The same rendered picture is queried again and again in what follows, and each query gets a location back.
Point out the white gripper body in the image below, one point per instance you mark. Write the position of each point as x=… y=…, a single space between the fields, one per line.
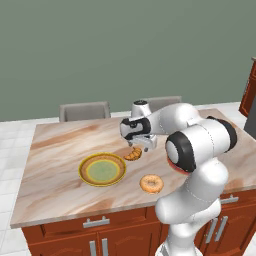
x=148 y=141

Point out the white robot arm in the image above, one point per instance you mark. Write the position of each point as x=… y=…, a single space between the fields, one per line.
x=200 y=146

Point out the golden brown croissant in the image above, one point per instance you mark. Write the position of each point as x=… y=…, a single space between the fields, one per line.
x=133 y=155

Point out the red plate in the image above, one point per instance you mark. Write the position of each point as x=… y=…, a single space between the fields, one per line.
x=174 y=167

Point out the yellow brown green plate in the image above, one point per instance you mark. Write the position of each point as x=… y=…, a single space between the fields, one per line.
x=101 y=169

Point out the glazed tan donut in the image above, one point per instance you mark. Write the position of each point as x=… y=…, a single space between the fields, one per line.
x=146 y=188

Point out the grey chair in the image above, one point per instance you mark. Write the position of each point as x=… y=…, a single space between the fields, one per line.
x=163 y=101
x=85 y=111

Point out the red-brown cupboard door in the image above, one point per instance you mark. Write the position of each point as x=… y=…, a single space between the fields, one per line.
x=63 y=248
x=238 y=230
x=204 y=245
x=133 y=240

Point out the wide red-brown drawer front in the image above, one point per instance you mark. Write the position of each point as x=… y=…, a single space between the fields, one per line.
x=63 y=228

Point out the red-brown wooden cupboard run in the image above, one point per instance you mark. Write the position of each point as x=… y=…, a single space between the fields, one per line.
x=248 y=96

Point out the narrow red-brown drawer front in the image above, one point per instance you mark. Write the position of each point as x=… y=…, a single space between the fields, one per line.
x=245 y=197

